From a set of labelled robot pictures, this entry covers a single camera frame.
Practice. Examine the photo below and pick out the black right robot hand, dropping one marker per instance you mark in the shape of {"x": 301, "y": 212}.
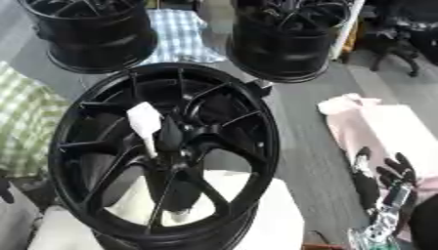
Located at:
{"x": 365, "y": 185}

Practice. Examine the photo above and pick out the white foam wheel stand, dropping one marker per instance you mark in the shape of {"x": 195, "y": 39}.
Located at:
{"x": 274, "y": 215}

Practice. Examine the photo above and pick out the black wheel rim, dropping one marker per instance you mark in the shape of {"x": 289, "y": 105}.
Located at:
{"x": 97, "y": 39}
{"x": 279, "y": 49}

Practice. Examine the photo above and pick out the white pin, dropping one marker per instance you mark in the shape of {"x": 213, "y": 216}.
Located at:
{"x": 144, "y": 118}

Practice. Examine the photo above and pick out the black spoked wheel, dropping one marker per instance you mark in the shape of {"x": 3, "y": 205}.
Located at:
{"x": 102, "y": 107}

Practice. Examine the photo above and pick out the pale pink cloth bundle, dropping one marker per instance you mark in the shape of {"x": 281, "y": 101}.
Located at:
{"x": 388, "y": 130}

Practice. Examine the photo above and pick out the black office chair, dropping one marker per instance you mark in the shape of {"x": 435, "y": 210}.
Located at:
{"x": 399, "y": 39}

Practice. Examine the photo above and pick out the white board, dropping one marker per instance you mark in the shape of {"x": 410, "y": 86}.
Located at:
{"x": 349, "y": 19}

